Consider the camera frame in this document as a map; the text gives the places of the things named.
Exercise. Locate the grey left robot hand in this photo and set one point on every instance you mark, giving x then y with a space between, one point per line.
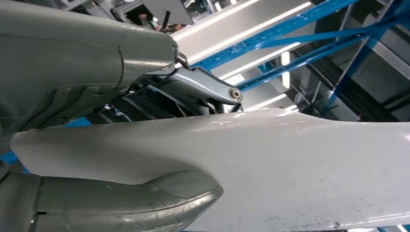
64 64

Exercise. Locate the blue steel shelf rack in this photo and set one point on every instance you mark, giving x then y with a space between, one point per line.
272 33

